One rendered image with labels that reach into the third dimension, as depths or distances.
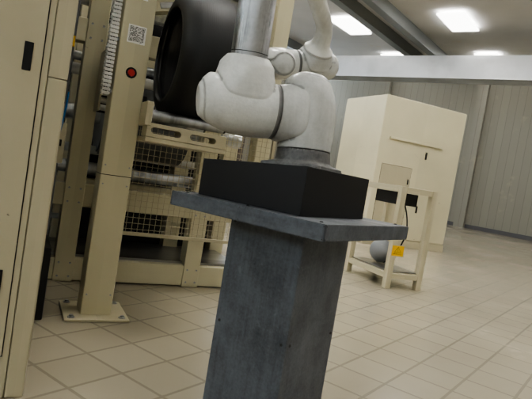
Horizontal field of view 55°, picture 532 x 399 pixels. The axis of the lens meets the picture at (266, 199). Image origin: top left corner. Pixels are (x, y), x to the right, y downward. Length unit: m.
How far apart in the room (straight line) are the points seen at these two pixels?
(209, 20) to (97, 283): 1.20
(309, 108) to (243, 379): 0.76
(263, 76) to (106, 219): 1.16
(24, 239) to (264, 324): 0.70
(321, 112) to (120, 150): 1.10
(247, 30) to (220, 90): 0.17
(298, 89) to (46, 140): 0.70
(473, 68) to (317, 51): 11.52
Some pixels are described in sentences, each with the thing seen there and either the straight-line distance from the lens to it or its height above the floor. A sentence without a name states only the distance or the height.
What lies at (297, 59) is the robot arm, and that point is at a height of 1.13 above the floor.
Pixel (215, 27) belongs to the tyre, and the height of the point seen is 1.29.
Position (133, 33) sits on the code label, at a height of 1.22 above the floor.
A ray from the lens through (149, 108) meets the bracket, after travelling 2.18.
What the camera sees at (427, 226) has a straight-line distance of 4.24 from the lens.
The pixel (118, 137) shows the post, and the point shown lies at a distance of 2.27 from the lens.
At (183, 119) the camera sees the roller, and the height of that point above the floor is 0.90.
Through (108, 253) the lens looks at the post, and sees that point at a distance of 2.32.
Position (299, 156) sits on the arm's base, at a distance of 1.40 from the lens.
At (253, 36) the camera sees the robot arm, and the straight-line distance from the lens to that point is 1.40.
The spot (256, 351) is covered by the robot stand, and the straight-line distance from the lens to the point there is 1.44.
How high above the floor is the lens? 0.75
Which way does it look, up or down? 3 degrees down
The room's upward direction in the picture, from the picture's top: 9 degrees clockwise
